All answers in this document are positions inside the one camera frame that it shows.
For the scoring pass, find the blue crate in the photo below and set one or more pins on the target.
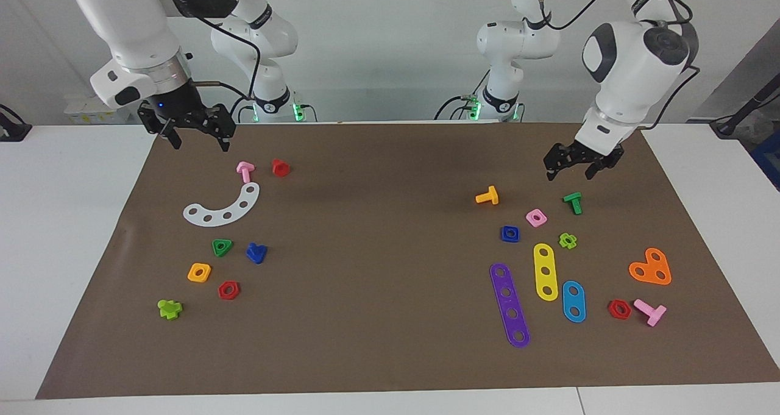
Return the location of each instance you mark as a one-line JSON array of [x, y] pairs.
[[769, 156]]

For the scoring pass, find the blue square nut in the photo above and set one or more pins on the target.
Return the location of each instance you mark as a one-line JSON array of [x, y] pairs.
[[504, 238]]

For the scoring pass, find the black clamp mount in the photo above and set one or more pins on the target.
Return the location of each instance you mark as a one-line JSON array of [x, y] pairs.
[[12, 131]]

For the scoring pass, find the orange heart-shaped plate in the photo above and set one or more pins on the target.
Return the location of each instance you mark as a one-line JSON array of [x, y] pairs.
[[652, 267]]

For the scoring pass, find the brown table mat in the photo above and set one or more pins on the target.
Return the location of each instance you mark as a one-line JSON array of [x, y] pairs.
[[378, 293]]

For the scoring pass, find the red plastic screw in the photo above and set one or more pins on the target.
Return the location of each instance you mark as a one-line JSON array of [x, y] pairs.
[[280, 169]]

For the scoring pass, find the dark green plastic screw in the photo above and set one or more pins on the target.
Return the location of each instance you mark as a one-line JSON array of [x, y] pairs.
[[574, 203]]

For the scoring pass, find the white curved perforated plate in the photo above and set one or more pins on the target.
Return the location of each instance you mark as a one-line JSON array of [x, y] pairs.
[[236, 210]]

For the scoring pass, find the green triangle nut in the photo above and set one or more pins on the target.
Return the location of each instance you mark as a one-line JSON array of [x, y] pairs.
[[228, 244]]

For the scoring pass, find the lime green plastic screw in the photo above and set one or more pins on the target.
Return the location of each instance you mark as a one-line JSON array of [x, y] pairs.
[[169, 309]]

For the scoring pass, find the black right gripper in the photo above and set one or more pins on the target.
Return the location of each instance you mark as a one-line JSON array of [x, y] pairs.
[[177, 107]]

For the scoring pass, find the pink plastic screw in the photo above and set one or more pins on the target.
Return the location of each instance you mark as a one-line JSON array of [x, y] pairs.
[[245, 172], [653, 313]]

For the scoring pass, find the lime green flower nut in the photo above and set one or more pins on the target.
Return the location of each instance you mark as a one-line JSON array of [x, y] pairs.
[[573, 242]]

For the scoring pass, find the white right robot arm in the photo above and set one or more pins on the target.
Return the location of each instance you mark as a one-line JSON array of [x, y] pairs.
[[122, 19]]

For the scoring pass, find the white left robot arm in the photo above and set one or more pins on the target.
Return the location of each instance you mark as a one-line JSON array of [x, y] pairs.
[[634, 55]]

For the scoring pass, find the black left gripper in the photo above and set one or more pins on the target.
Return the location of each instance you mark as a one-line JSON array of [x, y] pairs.
[[585, 154]]

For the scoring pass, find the blue two-hole strip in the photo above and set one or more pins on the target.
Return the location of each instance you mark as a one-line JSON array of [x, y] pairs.
[[573, 301]]

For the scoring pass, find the black stand leg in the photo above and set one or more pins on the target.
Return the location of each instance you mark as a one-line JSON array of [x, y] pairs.
[[740, 115]]

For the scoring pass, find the purple four-hole strip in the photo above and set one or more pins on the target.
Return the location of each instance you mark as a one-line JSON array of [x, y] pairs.
[[509, 302]]

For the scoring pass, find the pink square nut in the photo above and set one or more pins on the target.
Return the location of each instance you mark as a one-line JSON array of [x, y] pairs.
[[542, 222]]

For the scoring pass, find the orange plastic screw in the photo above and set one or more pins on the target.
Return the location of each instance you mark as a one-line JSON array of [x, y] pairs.
[[491, 197]]

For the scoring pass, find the red hexagon nut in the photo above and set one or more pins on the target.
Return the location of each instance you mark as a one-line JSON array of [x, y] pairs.
[[627, 311], [235, 293]]

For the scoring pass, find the blue plastic screw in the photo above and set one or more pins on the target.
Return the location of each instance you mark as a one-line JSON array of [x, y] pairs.
[[256, 255]]

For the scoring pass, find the yellow square nut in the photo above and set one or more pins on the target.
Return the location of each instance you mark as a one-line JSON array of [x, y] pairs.
[[192, 275]]

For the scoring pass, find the yellow three-hole strip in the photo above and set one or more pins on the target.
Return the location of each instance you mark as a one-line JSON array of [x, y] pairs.
[[545, 262]]

